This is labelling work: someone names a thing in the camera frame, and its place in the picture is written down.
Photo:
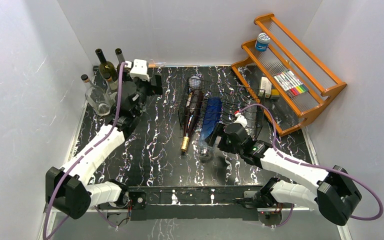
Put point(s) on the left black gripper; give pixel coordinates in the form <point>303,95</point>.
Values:
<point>152,90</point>

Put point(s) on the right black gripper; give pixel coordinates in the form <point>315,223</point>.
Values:
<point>221,132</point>

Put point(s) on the blue clear glass bottle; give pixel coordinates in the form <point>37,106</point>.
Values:
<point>211,118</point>

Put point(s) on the green silver-foil wine bottle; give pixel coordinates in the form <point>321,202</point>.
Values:
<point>121,59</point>

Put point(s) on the dark green white-label wine bottle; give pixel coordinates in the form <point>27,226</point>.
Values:
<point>105,66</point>

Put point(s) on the clear bottle white gold label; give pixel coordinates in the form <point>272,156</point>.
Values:
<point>96,97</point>

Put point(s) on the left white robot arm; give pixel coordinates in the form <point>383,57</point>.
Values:
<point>92,162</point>

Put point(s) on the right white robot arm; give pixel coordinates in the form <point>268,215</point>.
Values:
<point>298,172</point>

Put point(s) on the dark red gold-foil wine bottle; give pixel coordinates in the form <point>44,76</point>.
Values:
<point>192,113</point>

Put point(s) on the orange wooden shelf rack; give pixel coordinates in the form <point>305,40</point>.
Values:
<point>286,52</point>

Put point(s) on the small clear plastic cup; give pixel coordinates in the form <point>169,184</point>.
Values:
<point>194,82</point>

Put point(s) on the white small box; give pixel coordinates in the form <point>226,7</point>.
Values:
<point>265,87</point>

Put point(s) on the yellow black small item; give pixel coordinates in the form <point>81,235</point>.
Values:
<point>274,94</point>

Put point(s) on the pack of coloured markers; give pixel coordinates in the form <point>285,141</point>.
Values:
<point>290,83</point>

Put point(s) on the blue white lidded jar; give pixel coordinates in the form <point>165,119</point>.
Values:
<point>262,42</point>

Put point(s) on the black wire wine rack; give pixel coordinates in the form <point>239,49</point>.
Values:
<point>233,94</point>

